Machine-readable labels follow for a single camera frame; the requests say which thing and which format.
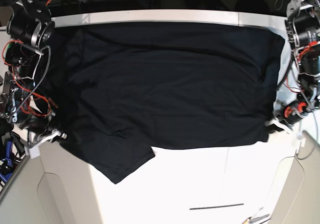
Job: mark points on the beige left chair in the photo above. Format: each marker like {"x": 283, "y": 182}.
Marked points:
{"x": 27, "y": 198}

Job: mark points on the beige chair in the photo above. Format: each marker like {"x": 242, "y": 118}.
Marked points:
{"x": 27, "y": 198}
{"x": 294, "y": 197}

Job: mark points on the grey pliers tool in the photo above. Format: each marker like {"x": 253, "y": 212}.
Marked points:
{"x": 258, "y": 217}

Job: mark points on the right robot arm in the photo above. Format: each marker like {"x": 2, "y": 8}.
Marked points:
{"x": 28, "y": 56}

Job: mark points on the black T-shirt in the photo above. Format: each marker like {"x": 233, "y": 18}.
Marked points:
{"x": 120, "y": 89}

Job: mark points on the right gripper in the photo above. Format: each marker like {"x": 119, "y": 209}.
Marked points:
{"x": 40, "y": 131}

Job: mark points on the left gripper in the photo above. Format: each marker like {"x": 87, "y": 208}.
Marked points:
{"x": 284, "y": 115}

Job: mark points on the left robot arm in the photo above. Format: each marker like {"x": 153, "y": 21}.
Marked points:
{"x": 302, "y": 27}

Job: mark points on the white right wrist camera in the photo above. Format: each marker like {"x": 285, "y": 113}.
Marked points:
{"x": 32, "y": 152}

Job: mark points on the blue black clutter pile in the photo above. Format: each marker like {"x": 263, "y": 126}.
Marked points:
{"x": 12, "y": 151}

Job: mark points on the beige right chair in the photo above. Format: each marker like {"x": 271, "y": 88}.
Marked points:
{"x": 294, "y": 197}

